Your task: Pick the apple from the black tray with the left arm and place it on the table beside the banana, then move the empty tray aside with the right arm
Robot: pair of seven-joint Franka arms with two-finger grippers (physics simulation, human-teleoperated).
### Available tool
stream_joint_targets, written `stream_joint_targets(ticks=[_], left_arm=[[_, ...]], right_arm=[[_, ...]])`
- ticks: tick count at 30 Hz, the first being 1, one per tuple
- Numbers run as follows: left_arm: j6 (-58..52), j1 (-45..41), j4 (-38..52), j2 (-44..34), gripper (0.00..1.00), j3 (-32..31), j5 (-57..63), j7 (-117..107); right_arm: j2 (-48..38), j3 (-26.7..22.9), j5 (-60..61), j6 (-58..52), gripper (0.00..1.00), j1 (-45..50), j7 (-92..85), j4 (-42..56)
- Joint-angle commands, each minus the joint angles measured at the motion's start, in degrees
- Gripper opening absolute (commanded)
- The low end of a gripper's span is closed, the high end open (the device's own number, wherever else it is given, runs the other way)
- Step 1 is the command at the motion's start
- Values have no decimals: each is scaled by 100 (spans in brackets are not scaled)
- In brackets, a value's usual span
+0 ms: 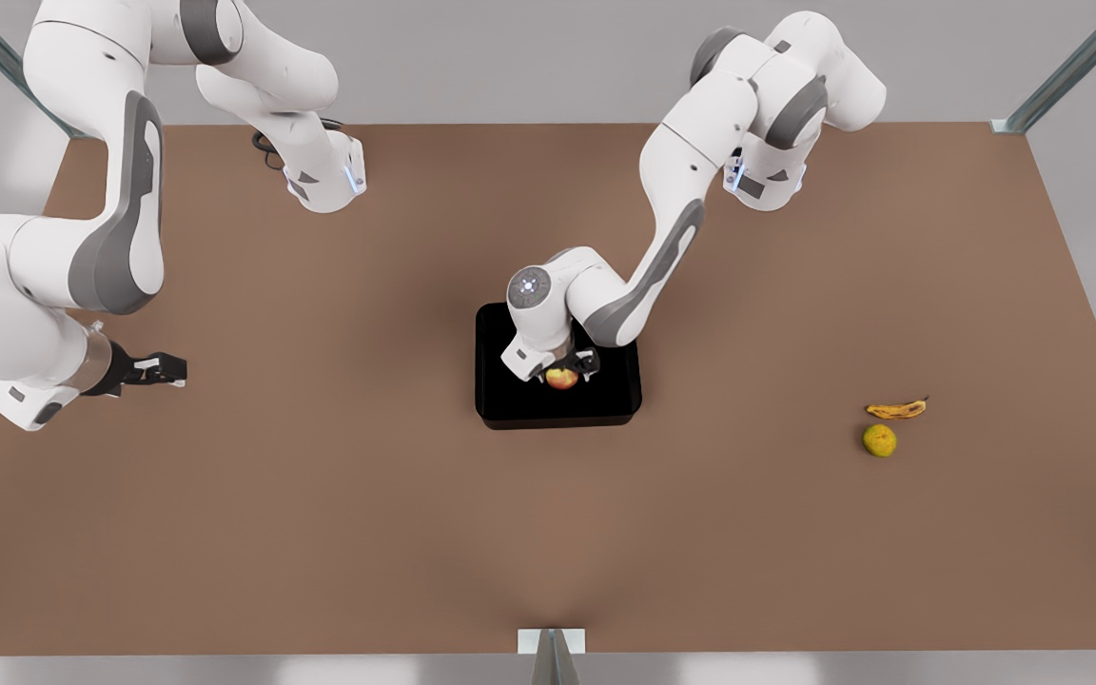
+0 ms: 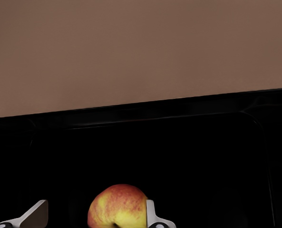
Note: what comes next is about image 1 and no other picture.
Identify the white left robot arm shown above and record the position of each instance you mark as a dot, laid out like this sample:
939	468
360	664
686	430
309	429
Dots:
672	238

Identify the spotted yellow banana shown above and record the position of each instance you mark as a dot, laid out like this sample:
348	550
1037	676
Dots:
896	410

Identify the red yellow apple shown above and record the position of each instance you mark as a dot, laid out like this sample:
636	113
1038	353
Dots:
561	379

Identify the black rectangular tray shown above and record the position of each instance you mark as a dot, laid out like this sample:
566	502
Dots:
557	400

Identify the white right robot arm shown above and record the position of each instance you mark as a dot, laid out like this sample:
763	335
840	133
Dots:
110	238

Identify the yellow green round citrus fruit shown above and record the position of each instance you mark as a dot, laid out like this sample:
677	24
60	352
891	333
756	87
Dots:
879	440

